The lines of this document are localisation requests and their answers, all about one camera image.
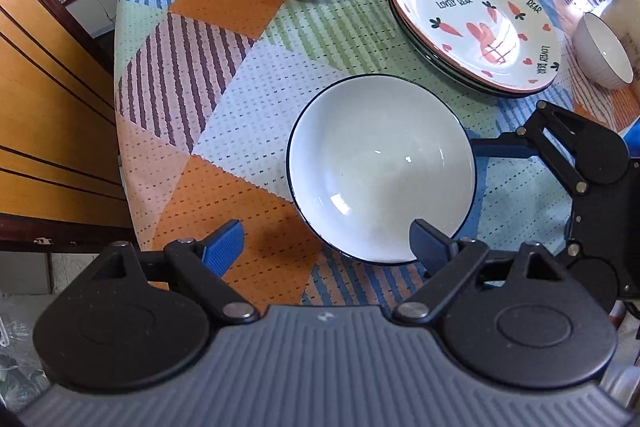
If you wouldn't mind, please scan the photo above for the white ribbed bowl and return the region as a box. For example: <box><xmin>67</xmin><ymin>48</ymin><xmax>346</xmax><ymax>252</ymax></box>
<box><xmin>572</xmin><ymin>13</ymin><xmax>634</xmax><ymax>90</ymax></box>

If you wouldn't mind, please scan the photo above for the large white bowl black rim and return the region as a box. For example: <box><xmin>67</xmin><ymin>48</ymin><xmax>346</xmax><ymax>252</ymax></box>
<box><xmin>286</xmin><ymin>75</ymin><xmax>477</xmax><ymax>265</ymax></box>

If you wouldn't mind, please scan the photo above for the wooden chair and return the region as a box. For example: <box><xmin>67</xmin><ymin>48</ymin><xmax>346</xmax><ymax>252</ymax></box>
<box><xmin>1</xmin><ymin>0</ymin><xmax>136</xmax><ymax>253</ymax></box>

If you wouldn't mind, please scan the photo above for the bag of rice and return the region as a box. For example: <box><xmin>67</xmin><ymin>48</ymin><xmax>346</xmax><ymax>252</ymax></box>
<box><xmin>600</xmin><ymin>0</ymin><xmax>640</xmax><ymax>80</ymax></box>

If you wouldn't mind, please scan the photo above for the colourful patchwork tablecloth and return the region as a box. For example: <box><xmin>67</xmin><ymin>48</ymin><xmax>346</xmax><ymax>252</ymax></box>
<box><xmin>113</xmin><ymin>0</ymin><xmax>640</xmax><ymax>308</ymax></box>

